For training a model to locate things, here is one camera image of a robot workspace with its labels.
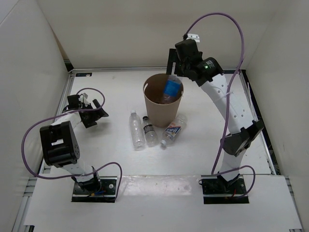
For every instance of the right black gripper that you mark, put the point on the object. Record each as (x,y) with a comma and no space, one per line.
(173,57)

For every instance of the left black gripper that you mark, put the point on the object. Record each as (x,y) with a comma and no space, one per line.
(97,114)

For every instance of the blue-label blue-cap plastic bottle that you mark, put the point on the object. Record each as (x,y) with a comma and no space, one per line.
(171,89)

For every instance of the white-blue label plastic bottle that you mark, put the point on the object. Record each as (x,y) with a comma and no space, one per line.
(174,128)

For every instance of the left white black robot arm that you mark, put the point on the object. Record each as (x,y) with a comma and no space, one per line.
(59,144)

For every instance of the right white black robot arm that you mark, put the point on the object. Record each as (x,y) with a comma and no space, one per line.
(239,131)

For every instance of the brown paper bin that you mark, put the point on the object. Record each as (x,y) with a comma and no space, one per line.
(161,115)

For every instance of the clear white-cap plastic bottle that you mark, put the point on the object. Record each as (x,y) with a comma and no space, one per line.
(137,135)

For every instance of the black-label plastic bottle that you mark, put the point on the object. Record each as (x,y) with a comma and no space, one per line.
(149,132)

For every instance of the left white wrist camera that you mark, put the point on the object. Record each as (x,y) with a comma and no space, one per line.
(83,99)

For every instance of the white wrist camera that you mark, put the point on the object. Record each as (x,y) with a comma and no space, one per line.
(194,37)
(83,99)

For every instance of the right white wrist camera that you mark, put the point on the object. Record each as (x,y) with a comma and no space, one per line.
(194,37)

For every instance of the aluminium frame rail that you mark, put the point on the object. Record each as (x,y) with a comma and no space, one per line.
(72,69)

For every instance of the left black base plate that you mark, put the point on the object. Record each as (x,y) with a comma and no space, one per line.
(105,192)

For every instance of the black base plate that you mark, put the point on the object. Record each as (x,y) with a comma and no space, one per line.
(216,192)
(105,192)

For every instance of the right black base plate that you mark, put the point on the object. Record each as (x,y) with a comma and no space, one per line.
(216,192)

